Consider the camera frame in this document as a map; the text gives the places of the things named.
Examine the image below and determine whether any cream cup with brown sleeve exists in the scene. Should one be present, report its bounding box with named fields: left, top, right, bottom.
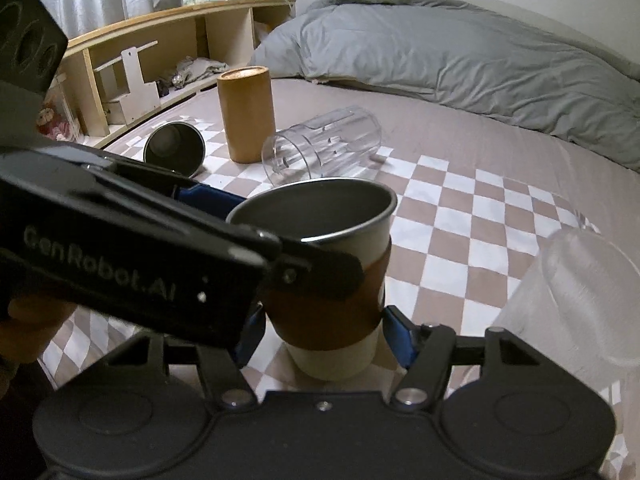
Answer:
left=227, top=178, right=397, bottom=382

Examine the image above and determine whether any person's left hand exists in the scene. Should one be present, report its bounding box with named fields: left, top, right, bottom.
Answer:
left=1, top=296, right=77, bottom=380

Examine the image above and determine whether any white steel tumbler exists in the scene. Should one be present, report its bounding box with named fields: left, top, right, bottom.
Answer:
left=143, top=122, right=206, bottom=177

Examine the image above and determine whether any clear jar with snacks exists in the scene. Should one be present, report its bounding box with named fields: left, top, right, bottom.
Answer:
left=36, top=74, right=82, bottom=142

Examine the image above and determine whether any tan cylindrical canister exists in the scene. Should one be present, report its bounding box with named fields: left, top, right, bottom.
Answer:
left=217, top=66, right=276, bottom=164

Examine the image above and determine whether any clear plastic mug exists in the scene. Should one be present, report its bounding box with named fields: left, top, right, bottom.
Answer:
left=262, top=106, right=382, bottom=186

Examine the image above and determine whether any small wooden stand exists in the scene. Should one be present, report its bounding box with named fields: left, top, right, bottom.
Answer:
left=93, top=40, right=160, bottom=126

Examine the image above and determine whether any crumpled grey cloth on shelf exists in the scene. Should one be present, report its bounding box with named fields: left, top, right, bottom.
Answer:
left=156, top=56, right=230, bottom=96

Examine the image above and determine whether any clear ribbed stem glass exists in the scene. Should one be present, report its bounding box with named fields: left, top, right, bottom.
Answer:
left=495, top=229, right=639, bottom=393

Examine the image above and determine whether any wooden bedside shelf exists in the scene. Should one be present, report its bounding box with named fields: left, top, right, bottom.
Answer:
left=60, top=0, right=295, bottom=148

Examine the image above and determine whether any grey duvet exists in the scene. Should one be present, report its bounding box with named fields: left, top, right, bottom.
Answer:
left=252, top=0, right=639, bottom=170

